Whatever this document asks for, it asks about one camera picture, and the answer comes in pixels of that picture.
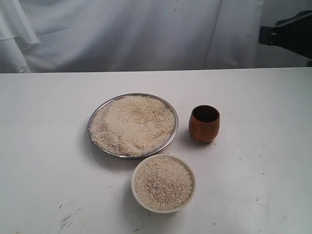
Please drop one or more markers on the white bowl of rice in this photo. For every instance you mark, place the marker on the white bowl of rice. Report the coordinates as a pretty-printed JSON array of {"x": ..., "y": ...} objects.
[{"x": 163, "y": 184}]

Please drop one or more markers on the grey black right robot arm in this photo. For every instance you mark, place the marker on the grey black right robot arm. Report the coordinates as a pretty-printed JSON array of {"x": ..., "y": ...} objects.
[{"x": 293, "y": 34}]

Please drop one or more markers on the white fabric backdrop curtain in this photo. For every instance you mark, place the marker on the white fabric backdrop curtain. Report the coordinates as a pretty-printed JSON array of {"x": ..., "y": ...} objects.
[{"x": 140, "y": 35}]

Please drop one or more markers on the brown wooden cup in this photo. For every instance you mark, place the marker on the brown wooden cup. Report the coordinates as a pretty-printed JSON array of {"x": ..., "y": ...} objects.
[{"x": 204, "y": 123}]

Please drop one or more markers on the round steel rice plate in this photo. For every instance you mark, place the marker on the round steel rice plate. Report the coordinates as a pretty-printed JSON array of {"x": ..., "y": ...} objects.
[{"x": 133, "y": 125}]

